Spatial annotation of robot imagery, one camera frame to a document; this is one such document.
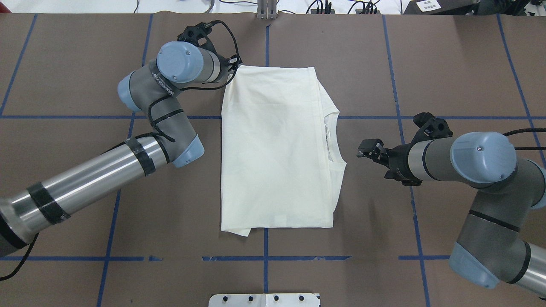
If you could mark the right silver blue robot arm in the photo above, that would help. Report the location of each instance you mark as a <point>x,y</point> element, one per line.
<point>489,249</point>

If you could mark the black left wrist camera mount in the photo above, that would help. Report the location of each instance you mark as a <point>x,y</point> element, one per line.
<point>198,36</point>

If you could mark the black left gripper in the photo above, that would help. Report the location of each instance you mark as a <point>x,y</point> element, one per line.
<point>226,71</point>

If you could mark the white mounting plate with bolts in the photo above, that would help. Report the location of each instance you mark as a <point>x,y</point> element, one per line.
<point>265,300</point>

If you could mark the cream long-sleeve cat shirt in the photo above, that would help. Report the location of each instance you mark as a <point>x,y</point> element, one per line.
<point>281,166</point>

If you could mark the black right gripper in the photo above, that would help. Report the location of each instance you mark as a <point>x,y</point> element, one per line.
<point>398,156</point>

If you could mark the aluminium frame post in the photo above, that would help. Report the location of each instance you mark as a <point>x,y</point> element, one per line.
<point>267,9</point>

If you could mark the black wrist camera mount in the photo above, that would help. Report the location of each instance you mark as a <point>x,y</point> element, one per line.
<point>198,36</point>
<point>430,128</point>

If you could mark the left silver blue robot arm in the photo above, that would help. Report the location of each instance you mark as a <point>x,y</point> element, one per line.
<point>152,90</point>

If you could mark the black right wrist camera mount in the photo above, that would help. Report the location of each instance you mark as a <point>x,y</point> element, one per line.
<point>430,128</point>

